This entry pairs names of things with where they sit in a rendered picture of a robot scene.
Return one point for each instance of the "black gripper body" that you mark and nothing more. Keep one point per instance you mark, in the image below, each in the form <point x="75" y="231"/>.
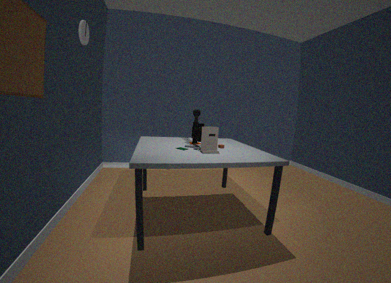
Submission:
<point x="200" y="132"/>

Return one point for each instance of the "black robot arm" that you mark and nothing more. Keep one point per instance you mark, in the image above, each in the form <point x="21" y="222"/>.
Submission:
<point x="195" y="127"/>

